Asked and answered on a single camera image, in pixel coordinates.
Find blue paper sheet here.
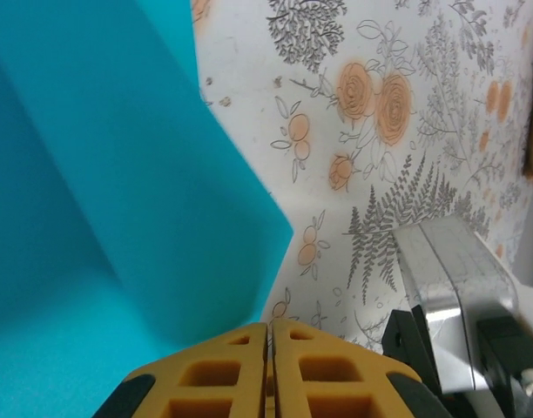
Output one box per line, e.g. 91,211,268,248
0,0,296,418

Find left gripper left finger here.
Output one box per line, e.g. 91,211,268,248
90,321,267,418

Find floral print table mat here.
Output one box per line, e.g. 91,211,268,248
190,0,533,354

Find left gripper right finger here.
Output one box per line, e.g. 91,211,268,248
268,320,450,418

